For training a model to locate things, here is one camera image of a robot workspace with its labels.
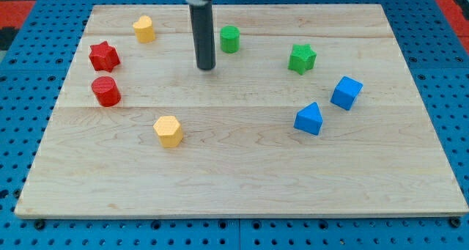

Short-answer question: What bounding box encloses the green cylinder block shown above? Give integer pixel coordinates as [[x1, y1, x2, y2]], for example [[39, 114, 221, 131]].
[[220, 26, 240, 54]]

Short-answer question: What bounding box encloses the light wooden board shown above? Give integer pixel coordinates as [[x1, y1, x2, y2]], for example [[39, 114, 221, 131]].
[[15, 4, 468, 219]]

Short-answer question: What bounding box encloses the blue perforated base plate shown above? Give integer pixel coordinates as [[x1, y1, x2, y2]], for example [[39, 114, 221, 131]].
[[1, 0, 468, 249]]

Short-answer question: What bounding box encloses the yellow hexagon block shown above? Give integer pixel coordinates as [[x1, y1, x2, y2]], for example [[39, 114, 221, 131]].
[[153, 116, 183, 148]]

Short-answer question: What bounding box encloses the yellow heart block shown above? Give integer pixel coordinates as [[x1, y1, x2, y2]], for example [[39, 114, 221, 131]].
[[133, 15, 155, 43]]

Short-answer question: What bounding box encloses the green star block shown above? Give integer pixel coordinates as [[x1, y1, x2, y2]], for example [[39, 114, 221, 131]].
[[288, 44, 317, 76]]

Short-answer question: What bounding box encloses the red cylinder block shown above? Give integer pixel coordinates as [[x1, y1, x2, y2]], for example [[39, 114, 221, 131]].
[[92, 76, 121, 107]]

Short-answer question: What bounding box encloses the red star block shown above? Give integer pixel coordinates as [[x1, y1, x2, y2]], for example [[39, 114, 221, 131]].
[[89, 41, 120, 73]]

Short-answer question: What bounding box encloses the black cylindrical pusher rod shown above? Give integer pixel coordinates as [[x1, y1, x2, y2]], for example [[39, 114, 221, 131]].
[[189, 1, 215, 71]]

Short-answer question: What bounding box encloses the blue cube block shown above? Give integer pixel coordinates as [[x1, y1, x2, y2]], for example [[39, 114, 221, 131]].
[[330, 76, 363, 111]]

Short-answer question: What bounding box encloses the blue triangle block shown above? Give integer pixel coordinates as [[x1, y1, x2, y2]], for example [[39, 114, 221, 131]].
[[294, 102, 323, 136]]

